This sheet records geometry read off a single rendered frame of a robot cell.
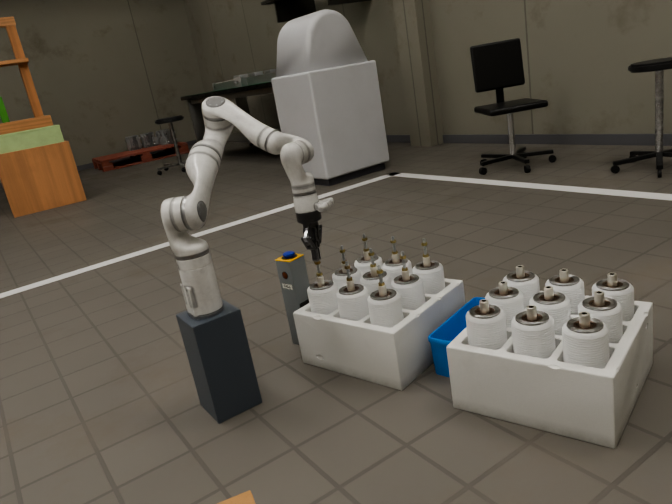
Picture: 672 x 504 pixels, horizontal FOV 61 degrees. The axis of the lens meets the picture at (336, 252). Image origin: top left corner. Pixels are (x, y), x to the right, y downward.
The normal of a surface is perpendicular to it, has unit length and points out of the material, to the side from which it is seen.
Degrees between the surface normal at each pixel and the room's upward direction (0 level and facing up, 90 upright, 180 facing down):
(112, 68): 90
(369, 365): 90
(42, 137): 90
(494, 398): 90
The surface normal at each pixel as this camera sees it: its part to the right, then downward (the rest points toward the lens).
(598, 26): -0.81, 0.30
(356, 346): -0.64, 0.33
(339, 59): 0.59, 0.15
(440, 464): -0.17, -0.94
